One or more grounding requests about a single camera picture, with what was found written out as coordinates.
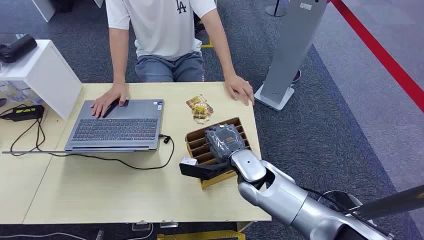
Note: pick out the person's right hand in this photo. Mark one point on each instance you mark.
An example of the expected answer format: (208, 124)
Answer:
(109, 97)

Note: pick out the person's left hand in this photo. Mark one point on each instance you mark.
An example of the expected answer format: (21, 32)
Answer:
(239, 87)

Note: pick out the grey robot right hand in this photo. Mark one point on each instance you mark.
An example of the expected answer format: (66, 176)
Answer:
(224, 140)

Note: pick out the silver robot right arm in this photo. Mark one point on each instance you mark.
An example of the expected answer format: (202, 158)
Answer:
(285, 198)

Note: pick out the person's right forearm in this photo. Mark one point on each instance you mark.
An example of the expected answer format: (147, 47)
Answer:
(118, 56)

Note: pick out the person's left forearm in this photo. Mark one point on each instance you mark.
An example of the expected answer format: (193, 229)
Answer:
(220, 46)

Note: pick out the brown slotted card holder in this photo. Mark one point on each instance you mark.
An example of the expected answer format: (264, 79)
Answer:
(198, 142)

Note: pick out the person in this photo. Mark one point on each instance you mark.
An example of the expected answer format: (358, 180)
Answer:
(162, 30)

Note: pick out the grey laptop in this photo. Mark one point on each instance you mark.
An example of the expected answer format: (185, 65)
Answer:
(122, 124)

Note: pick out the white box stand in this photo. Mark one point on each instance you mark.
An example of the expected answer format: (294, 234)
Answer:
(49, 76)

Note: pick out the grey kiosk stand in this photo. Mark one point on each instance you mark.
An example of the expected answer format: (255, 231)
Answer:
(291, 46)

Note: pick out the round stand base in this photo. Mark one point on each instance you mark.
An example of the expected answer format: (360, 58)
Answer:
(275, 10)

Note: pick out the black power adapter yellow label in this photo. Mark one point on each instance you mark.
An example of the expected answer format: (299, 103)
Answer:
(24, 112)

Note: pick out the clear plastic container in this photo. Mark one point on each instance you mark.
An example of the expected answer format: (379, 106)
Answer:
(16, 92)

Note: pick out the black device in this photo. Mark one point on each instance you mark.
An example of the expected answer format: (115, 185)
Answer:
(18, 48)

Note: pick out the white cabinet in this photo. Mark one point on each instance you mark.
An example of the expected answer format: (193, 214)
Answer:
(44, 8)

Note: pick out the red floor tape strip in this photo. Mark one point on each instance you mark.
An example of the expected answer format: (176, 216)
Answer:
(381, 54)

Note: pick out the dark pole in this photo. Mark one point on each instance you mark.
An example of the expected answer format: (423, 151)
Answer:
(391, 202)

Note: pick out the black bracket pale wrist camera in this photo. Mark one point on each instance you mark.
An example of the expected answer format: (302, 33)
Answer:
(198, 169)

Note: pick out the yellow table frame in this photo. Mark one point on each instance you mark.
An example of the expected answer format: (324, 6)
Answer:
(202, 236)

